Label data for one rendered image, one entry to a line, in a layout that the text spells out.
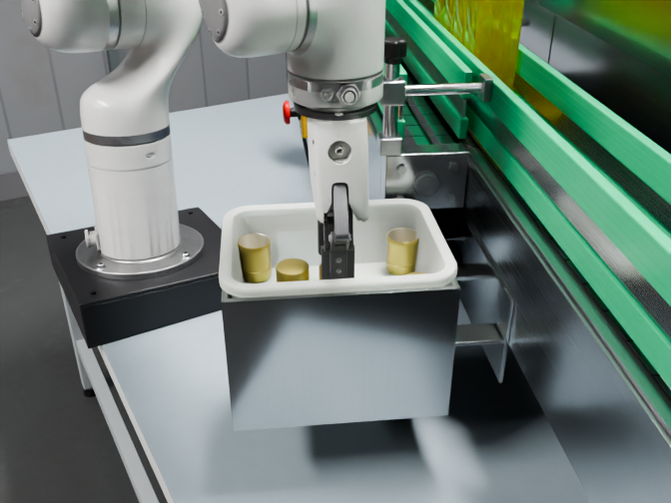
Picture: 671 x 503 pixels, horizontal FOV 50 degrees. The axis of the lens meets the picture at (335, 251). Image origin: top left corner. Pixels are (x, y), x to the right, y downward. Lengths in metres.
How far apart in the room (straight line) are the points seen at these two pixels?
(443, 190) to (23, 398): 1.63
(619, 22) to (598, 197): 0.38
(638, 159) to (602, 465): 0.27
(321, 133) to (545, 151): 0.20
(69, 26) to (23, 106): 2.40
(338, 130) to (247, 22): 0.12
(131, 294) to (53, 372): 1.29
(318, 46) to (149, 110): 0.46
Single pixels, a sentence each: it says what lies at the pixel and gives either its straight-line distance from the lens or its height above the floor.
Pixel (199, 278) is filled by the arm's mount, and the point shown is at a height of 0.81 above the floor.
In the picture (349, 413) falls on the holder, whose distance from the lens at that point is 0.74.
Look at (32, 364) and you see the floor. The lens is 2.36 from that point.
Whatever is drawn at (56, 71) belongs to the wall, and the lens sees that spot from 3.34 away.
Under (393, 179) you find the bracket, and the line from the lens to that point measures 0.82.
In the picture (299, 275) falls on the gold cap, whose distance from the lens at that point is 0.72.
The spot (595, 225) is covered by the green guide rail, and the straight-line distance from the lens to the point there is 0.59.
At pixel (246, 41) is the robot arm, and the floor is 1.23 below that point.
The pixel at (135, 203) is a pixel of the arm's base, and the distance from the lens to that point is 1.05.
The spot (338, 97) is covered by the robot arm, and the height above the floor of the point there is 1.17.
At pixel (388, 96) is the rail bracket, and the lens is 0.78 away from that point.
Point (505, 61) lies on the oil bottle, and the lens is 0.93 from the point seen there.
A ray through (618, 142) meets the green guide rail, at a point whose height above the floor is 1.12.
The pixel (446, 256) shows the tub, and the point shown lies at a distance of 0.70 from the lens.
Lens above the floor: 1.36
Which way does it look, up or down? 30 degrees down
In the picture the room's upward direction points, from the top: straight up
